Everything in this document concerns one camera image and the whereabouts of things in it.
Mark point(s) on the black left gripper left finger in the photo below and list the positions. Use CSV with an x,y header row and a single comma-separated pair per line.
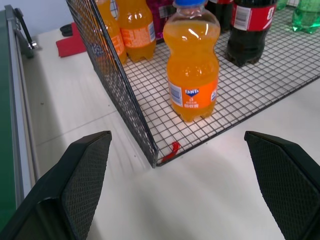
x,y
75,180

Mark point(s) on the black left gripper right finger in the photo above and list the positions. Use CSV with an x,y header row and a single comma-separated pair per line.
x,y
287,180

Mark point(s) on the orange Fanta bottle blue cap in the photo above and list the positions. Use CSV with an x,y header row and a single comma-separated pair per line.
x,y
192,70

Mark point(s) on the red cloth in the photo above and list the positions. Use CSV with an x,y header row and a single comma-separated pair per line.
x,y
71,42

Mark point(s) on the dark cola bottle red label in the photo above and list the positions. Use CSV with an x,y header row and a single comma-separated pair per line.
x,y
221,12
250,30

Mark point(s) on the green Sprite bottle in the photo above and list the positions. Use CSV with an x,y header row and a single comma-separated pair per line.
x,y
306,17
281,3

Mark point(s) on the purple snack packet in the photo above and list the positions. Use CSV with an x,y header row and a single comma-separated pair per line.
x,y
158,15

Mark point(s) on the grey aluminium frame rail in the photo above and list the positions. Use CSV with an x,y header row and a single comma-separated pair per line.
x,y
21,112

